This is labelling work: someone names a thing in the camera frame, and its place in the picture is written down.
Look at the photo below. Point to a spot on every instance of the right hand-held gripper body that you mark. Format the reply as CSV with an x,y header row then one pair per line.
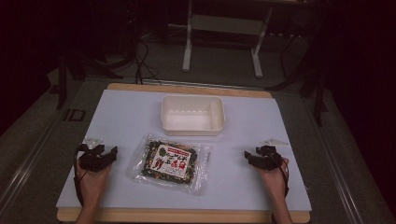
x,y
268,160

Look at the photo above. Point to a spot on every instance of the person's left hand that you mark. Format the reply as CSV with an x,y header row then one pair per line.
x,y
91,183

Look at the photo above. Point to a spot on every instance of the black metal stand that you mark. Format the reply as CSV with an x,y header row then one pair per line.
x,y
63,71
316,77

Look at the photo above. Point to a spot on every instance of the white metal stand frame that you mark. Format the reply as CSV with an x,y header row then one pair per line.
x,y
224,28

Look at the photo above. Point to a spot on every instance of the person's right hand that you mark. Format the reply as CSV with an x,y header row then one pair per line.
x,y
275,182

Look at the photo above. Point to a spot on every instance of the clear packet of dried greens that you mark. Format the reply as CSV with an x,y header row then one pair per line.
x,y
170,162

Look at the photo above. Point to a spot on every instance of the white plastic container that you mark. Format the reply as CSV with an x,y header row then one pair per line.
x,y
192,115

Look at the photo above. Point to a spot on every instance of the white table mat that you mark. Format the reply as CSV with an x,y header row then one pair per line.
x,y
130,121

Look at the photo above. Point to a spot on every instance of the metal floor rail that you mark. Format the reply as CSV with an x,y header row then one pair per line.
x,y
337,168
25,165

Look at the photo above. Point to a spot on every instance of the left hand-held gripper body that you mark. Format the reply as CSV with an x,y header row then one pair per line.
x,y
90,161

